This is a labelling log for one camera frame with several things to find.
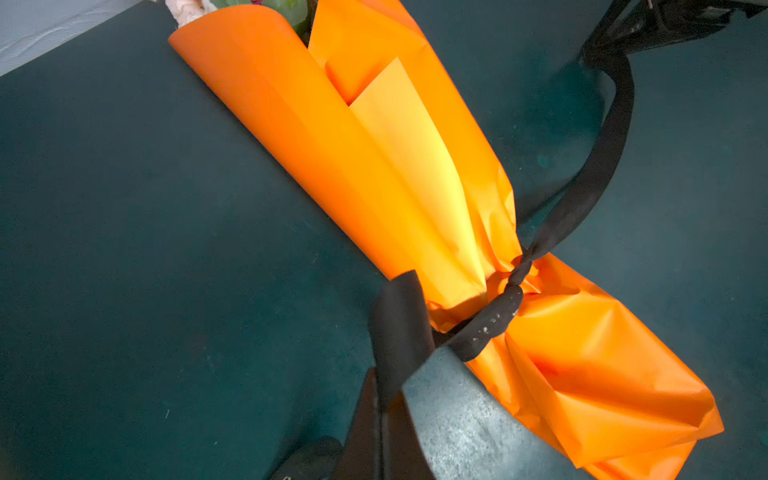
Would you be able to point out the green table mat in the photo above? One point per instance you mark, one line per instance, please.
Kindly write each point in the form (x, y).
(174, 306)

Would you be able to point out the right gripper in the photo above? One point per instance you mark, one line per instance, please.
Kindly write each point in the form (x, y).
(633, 26)

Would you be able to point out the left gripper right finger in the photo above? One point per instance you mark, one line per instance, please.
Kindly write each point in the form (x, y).
(402, 455)

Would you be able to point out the orange wrapping paper sheet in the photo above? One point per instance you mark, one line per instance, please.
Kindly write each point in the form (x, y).
(366, 119)

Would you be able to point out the pink fake flower stem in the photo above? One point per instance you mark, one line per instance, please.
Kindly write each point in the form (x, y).
(298, 13)

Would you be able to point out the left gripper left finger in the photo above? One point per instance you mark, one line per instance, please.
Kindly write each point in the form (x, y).
(361, 458)

